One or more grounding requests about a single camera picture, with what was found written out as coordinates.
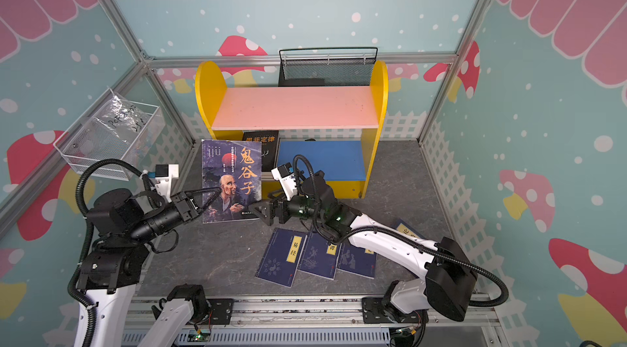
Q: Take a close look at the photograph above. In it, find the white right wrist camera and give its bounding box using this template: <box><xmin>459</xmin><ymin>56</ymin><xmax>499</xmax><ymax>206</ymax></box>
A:
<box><xmin>271</xmin><ymin>163</ymin><xmax>299</xmax><ymax>201</ymax></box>

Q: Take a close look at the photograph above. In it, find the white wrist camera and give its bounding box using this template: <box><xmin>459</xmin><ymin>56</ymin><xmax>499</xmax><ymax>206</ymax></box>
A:
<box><xmin>271</xmin><ymin>163</ymin><xmax>299</xmax><ymax>201</ymax></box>
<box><xmin>144</xmin><ymin>164</ymin><xmax>180</xmax><ymax>202</ymax></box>

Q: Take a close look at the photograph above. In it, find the black wire mesh basket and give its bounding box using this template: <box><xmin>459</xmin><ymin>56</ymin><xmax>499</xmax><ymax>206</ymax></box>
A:
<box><xmin>279</xmin><ymin>47</ymin><xmax>378</xmax><ymax>87</ymax></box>

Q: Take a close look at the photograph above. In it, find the white wire wall basket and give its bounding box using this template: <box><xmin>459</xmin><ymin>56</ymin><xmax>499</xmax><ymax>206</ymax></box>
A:
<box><xmin>53</xmin><ymin>89</ymin><xmax>166</xmax><ymax>175</ymax></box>

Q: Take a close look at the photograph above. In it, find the navy book at right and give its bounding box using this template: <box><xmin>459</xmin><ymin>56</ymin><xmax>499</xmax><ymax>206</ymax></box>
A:
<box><xmin>394</xmin><ymin>220</ymin><xmax>426</xmax><ymax>239</ymax></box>

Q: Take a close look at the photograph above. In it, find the black antler cover book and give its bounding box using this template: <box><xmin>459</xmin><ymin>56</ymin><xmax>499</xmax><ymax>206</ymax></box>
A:
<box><xmin>243</xmin><ymin>130</ymin><xmax>280</xmax><ymax>172</ymax></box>

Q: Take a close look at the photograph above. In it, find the navy book under black book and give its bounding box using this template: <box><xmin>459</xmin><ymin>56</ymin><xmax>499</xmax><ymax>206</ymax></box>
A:
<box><xmin>338</xmin><ymin>242</ymin><xmax>377</xmax><ymax>279</ymax></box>

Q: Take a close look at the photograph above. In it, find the navy book yellow label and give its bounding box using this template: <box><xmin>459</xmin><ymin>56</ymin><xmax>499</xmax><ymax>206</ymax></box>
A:
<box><xmin>256</xmin><ymin>229</ymin><xmax>307</xmax><ymax>288</ymax></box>

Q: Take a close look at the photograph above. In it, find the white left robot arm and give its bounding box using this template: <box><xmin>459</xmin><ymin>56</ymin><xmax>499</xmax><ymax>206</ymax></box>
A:
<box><xmin>67</xmin><ymin>159</ymin><xmax>220</xmax><ymax>346</ymax></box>

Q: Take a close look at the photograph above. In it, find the dark portrait cover book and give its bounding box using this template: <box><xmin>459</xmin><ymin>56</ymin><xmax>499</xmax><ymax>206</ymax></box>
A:
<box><xmin>201</xmin><ymin>140</ymin><xmax>262</xmax><ymax>224</ymax></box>

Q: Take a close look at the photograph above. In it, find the yellow bookshelf with coloured shelves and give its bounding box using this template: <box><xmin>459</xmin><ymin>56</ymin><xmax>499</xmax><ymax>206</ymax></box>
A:
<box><xmin>195</xmin><ymin>61</ymin><xmax>389</xmax><ymax>198</ymax></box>

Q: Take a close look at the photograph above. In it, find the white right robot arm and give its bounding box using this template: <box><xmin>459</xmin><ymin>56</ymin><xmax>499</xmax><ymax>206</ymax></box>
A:
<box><xmin>248</xmin><ymin>154</ymin><xmax>509</xmax><ymax>322</ymax></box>

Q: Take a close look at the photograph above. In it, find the grey slotted cable duct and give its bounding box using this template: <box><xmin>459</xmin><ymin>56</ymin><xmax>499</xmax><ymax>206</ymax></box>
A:
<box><xmin>117</xmin><ymin>328</ymin><xmax>393</xmax><ymax>347</ymax></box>

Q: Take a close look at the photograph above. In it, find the navy book floral cover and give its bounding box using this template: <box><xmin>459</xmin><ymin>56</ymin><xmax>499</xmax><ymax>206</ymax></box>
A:
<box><xmin>298</xmin><ymin>231</ymin><xmax>339</xmax><ymax>280</ymax></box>

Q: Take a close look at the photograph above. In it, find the clear plastic bag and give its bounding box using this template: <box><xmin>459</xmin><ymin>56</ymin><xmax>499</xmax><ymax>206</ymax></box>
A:
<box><xmin>88</xmin><ymin>94</ymin><xmax>146</xmax><ymax>157</ymax></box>

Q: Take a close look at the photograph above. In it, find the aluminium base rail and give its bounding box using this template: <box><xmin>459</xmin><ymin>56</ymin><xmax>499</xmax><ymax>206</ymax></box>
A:
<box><xmin>123</xmin><ymin>295</ymin><xmax>501</xmax><ymax>329</ymax></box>

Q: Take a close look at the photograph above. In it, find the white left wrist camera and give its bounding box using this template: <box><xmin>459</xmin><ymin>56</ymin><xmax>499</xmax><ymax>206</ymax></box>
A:
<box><xmin>144</xmin><ymin>164</ymin><xmax>180</xmax><ymax>202</ymax></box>

